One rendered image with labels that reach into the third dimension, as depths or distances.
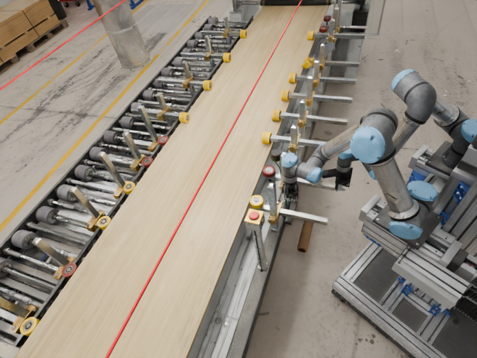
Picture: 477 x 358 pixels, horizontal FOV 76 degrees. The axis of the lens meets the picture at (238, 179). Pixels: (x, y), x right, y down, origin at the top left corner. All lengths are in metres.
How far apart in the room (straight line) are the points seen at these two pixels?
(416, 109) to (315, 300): 1.55
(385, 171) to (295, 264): 1.53
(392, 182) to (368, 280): 1.23
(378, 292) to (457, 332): 0.46
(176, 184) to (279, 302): 1.18
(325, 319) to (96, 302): 1.52
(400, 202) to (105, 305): 1.43
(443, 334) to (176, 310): 1.60
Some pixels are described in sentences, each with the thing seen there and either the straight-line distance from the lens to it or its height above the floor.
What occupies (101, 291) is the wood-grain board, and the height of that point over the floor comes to 0.90.
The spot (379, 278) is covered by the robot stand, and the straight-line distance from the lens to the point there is 2.39.
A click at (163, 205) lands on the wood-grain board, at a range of 1.93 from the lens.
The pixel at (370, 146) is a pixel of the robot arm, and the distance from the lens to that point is 1.12.
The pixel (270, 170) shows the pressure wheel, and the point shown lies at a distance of 1.94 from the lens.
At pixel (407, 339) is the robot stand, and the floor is 0.22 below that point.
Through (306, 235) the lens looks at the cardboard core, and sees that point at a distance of 2.62.
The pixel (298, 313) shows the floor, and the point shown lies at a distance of 2.45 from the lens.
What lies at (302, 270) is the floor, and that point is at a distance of 2.56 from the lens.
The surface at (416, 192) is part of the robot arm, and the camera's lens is 1.45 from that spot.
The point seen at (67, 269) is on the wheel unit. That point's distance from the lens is 1.96.
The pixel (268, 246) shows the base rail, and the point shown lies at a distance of 1.86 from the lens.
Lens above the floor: 2.34
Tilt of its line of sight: 49 degrees down
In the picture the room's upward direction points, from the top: 12 degrees counter-clockwise
